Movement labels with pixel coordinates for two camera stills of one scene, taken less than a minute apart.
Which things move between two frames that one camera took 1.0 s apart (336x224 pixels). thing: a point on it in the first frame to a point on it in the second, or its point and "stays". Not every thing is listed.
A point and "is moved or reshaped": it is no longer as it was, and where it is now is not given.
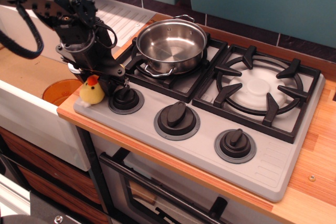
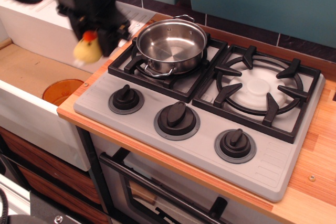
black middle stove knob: [178, 122] stays
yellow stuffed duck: [92, 92] is moved or reshaped
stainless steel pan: [177, 44] stays
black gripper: [90, 51] to [90, 3]
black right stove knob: [234, 146] stays
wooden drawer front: [72, 193] stays
